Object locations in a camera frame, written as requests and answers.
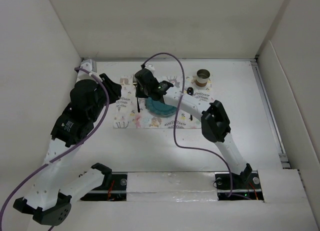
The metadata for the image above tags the black metal fork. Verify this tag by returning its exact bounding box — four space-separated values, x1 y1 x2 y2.
132 75 141 113

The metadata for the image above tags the brown paper cup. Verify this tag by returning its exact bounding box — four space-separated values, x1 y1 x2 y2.
194 69 211 87

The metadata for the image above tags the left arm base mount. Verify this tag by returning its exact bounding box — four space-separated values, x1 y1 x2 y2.
80 172 128 202

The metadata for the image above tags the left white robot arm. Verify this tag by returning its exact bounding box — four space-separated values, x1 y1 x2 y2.
13 59 122 227

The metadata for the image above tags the metal spoon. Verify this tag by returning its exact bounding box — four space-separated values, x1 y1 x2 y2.
186 86 194 121

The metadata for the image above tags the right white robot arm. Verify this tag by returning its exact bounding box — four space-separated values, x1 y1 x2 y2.
134 64 252 188

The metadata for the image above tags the animal print cloth napkin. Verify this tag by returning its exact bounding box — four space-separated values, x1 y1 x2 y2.
113 75 214 129

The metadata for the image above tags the teal scalloped plate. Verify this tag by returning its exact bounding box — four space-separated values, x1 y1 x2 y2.
145 98 177 118

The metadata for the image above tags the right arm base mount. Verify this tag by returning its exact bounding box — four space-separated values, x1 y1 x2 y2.
212 170 264 201

